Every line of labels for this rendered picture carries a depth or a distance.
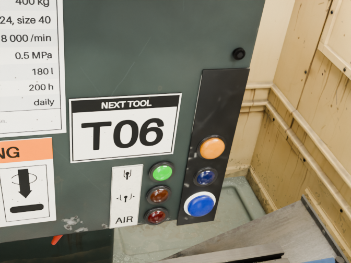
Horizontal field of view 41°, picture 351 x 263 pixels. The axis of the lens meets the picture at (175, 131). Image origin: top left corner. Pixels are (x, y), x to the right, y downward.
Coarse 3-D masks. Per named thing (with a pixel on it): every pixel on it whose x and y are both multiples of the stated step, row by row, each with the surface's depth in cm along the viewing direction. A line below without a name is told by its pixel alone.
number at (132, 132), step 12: (120, 120) 42; (132, 120) 42; (144, 120) 42; (156, 120) 43; (168, 120) 43; (120, 132) 43; (132, 132) 43; (144, 132) 43; (156, 132) 44; (168, 132) 44; (120, 144) 43; (132, 144) 44; (144, 144) 44; (156, 144) 45
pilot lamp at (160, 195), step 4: (156, 192) 48; (160, 192) 48; (164, 192) 48; (152, 196) 48; (156, 196) 48; (160, 196) 48; (164, 196) 48; (152, 200) 49; (156, 200) 49; (160, 200) 49; (164, 200) 49
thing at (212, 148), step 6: (216, 138) 46; (204, 144) 46; (210, 144) 46; (216, 144) 46; (222, 144) 46; (204, 150) 46; (210, 150) 46; (216, 150) 46; (222, 150) 47; (204, 156) 46; (210, 156) 47; (216, 156) 47
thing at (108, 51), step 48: (96, 0) 35; (144, 0) 36; (192, 0) 37; (240, 0) 38; (96, 48) 37; (144, 48) 38; (192, 48) 39; (240, 48) 40; (96, 96) 40; (192, 96) 42; (96, 192) 46; (144, 192) 48; (0, 240) 47
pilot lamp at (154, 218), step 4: (156, 212) 50; (160, 212) 50; (148, 216) 50; (152, 216) 50; (156, 216) 50; (160, 216) 50; (164, 216) 51; (148, 220) 50; (152, 220) 50; (156, 220) 50; (160, 220) 51
